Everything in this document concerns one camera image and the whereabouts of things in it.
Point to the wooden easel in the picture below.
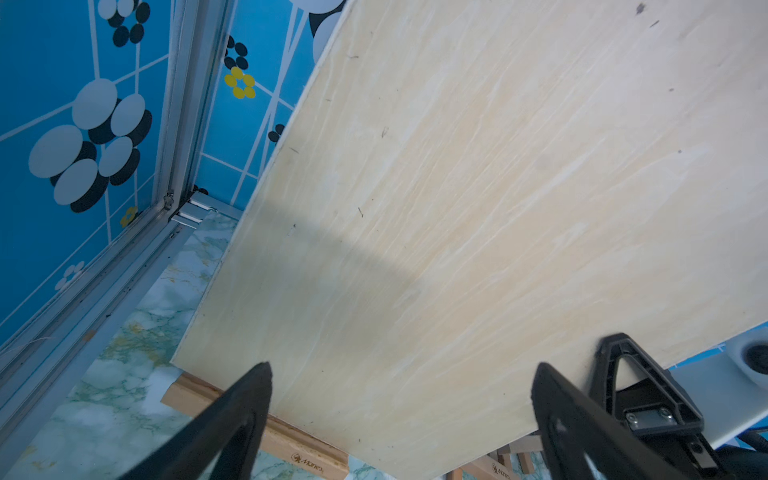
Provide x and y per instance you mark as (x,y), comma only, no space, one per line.
(190,396)
(498,464)

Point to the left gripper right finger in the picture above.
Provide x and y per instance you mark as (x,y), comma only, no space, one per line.
(577,435)

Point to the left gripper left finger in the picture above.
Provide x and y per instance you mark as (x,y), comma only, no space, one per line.
(226,435)

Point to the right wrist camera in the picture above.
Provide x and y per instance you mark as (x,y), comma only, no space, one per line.
(728,391)

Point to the plywood board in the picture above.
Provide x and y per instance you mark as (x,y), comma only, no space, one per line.
(471,188)

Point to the left aluminium corner post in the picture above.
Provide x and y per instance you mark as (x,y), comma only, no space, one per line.
(41,363)

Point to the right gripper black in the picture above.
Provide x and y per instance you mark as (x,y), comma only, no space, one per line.
(664,421)

